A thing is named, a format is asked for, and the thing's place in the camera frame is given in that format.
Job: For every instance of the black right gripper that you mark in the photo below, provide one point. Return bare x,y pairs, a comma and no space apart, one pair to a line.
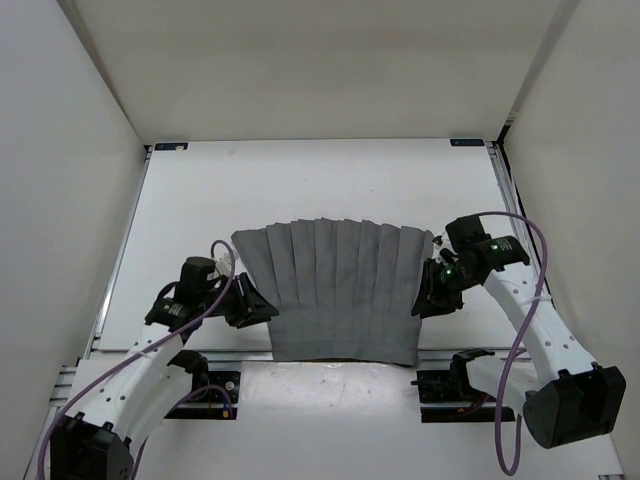
431,300

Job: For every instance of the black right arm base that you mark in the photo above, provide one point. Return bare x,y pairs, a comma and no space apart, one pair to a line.
445,395

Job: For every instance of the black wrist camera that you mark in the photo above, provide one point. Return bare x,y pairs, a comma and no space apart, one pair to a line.
197,278
466,231

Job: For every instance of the blue corner label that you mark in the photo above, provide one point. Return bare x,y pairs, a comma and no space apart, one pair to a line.
466,142
171,146

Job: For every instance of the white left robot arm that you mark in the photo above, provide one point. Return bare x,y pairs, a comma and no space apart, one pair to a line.
101,432

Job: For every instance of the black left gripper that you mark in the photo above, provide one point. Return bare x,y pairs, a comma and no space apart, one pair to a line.
244,313

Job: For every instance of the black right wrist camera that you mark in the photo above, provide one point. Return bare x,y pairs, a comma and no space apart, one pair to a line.
466,231

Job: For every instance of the aluminium frame rail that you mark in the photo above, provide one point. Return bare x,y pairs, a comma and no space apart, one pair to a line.
521,229

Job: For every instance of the blue right corner label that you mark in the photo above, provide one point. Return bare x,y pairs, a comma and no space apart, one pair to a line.
466,142

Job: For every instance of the grey pleated skirt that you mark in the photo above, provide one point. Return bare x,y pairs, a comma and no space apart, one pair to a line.
344,289

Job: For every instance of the blue left corner label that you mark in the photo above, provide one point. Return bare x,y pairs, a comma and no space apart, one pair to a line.
171,146

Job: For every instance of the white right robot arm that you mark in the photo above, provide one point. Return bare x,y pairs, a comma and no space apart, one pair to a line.
570,397

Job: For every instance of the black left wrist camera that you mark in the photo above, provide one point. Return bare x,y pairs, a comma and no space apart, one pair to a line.
197,278

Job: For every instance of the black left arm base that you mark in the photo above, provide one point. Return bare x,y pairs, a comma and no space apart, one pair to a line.
214,394

